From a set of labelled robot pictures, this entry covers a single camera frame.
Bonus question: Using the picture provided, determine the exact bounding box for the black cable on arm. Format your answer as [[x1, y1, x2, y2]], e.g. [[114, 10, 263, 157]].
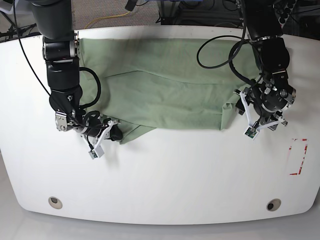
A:
[[12, 0, 103, 126], [196, 0, 263, 87]]

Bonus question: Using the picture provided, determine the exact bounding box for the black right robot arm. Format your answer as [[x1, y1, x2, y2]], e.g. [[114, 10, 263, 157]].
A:
[[29, 0, 123, 141]]

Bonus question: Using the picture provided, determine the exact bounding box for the right table grommet hole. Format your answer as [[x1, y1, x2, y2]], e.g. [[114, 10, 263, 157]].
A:
[[266, 198, 282, 212]]

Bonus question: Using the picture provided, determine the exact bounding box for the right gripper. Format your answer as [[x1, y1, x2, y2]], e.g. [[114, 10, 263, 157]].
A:
[[80, 116, 123, 151]]

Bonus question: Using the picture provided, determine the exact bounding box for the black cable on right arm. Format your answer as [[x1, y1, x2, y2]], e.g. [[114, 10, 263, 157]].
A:
[[12, 0, 103, 126]]

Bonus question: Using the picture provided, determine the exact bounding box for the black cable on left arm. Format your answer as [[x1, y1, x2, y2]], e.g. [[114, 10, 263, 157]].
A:
[[196, 0, 263, 87]]

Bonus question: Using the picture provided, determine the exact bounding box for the table grommet hole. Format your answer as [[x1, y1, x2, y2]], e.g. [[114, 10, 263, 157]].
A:
[[266, 198, 282, 212], [48, 196, 63, 210]]

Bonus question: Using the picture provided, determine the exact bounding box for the white power strip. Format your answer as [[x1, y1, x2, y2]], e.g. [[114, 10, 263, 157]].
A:
[[273, 0, 296, 27]]

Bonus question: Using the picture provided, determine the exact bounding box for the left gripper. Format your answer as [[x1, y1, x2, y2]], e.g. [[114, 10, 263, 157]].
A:
[[233, 87, 288, 131]]

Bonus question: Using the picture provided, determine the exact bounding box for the black tripod stand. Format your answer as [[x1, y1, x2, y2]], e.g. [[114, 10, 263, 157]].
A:
[[0, 23, 37, 40]]

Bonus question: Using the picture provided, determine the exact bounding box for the yellow cable on floor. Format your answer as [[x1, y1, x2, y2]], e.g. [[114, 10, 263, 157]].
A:
[[84, 9, 131, 30]]

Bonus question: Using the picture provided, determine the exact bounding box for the left table grommet hole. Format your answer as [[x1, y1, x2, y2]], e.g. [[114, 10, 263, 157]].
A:
[[48, 196, 63, 210]]

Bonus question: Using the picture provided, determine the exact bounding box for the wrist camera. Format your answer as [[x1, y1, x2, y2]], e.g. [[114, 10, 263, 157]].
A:
[[244, 126, 259, 140], [88, 146, 105, 160]]

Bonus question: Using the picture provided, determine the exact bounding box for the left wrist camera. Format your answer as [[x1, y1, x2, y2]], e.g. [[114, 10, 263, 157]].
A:
[[244, 126, 259, 140]]

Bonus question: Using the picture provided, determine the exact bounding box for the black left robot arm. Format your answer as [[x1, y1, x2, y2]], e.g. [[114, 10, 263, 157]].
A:
[[236, 0, 296, 135]]

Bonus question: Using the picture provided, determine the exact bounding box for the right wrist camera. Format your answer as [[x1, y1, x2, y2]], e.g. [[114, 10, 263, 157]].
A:
[[88, 146, 105, 160]]

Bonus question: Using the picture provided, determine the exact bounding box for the red tape rectangle marking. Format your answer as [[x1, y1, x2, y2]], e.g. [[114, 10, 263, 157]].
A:
[[286, 138, 308, 176]]

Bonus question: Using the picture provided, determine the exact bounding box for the green T-shirt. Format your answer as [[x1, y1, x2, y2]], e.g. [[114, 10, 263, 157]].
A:
[[78, 38, 246, 144]]

